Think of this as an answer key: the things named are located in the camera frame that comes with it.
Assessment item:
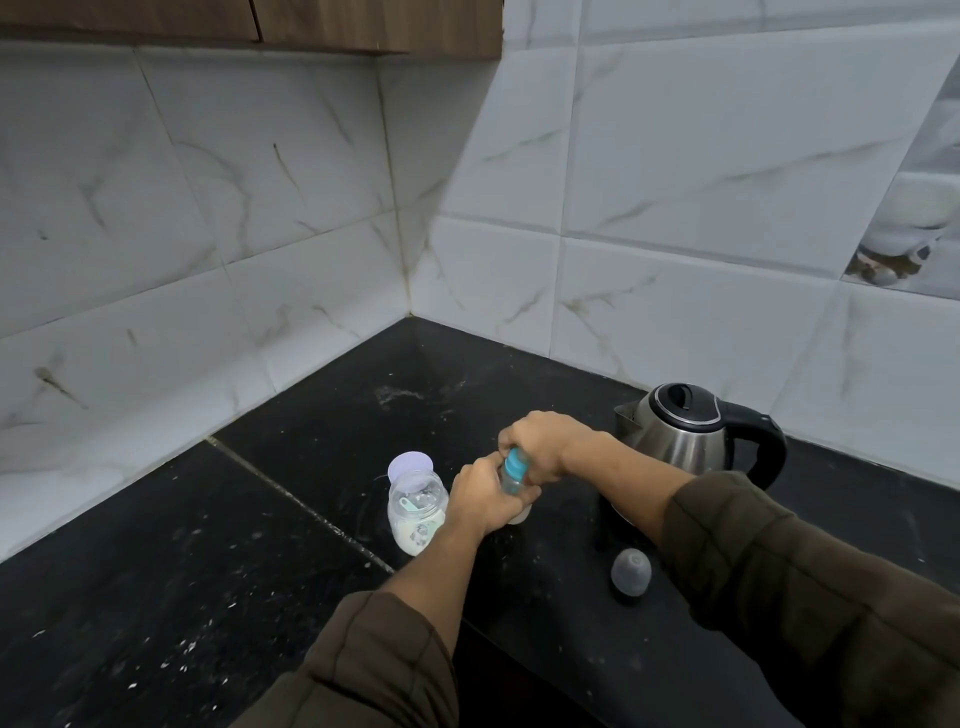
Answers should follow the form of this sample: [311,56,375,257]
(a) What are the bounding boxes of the person's right hand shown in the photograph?
[498,410,601,486]

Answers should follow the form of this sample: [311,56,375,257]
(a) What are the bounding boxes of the person's left hand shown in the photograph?
[444,456,543,543]

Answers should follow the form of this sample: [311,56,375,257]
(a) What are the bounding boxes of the clear baby bottle blue collar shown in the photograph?
[498,447,535,526]

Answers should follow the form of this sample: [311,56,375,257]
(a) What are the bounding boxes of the person's right forearm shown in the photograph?
[562,433,960,728]

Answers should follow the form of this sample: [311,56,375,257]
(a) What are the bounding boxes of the person's left forearm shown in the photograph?
[255,517,489,728]

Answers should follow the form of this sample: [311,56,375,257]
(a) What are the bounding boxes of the clear jar of white powder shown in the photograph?
[387,469,450,558]

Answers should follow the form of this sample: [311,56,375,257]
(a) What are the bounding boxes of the purple jar lid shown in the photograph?
[387,450,442,485]

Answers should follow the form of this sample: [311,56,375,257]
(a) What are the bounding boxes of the clear bottle cap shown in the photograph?
[611,548,652,600]

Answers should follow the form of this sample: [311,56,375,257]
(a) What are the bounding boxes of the stainless steel electric kettle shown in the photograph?
[596,382,789,552]

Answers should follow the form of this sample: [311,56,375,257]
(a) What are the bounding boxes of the wooden wall cabinet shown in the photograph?
[0,0,504,61]

